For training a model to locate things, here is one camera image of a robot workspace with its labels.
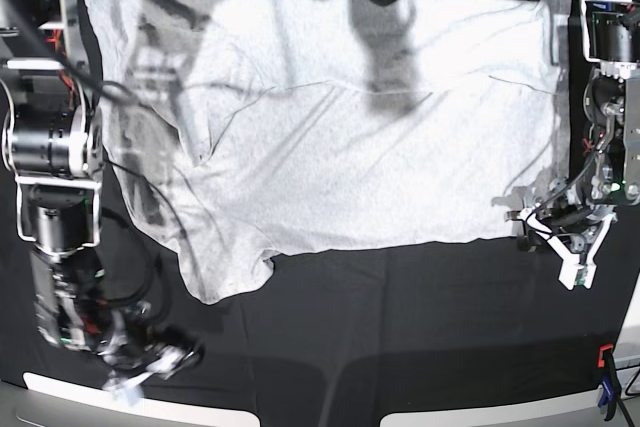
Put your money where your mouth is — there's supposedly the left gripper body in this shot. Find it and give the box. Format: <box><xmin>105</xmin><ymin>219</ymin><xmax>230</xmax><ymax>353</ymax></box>
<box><xmin>505</xmin><ymin>186</ymin><xmax>617</xmax><ymax>291</ymax></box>

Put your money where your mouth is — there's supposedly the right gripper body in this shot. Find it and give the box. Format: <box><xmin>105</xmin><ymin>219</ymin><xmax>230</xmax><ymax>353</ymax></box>
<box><xmin>99</xmin><ymin>309</ymin><xmax>205</xmax><ymax>402</ymax></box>

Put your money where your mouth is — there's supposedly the grey t-shirt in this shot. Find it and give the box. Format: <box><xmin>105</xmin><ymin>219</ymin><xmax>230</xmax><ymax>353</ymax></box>
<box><xmin>85</xmin><ymin>0</ymin><xmax>571</xmax><ymax>304</ymax></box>

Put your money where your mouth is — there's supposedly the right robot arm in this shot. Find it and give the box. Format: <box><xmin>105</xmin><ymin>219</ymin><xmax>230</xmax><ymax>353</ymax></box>
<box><xmin>1</xmin><ymin>0</ymin><xmax>204</xmax><ymax>403</ymax></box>

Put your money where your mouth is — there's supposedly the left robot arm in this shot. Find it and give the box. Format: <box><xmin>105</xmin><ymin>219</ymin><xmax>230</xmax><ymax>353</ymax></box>
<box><xmin>508</xmin><ymin>0</ymin><xmax>639</xmax><ymax>290</ymax></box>

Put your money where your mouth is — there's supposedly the red blue clamp near right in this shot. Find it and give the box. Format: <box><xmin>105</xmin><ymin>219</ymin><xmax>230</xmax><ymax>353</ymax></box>
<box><xmin>597</xmin><ymin>344</ymin><xmax>621</xmax><ymax>422</ymax></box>

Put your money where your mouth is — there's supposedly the black table cloth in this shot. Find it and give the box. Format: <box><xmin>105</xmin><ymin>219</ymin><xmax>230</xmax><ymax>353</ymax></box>
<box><xmin>0</xmin><ymin>0</ymin><xmax>640</xmax><ymax>427</ymax></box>

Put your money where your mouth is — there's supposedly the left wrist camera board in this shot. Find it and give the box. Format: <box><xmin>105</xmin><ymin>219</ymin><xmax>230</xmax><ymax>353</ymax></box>
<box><xmin>574</xmin><ymin>268</ymin><xmax>595</xmax><ymax>289</ymax></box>

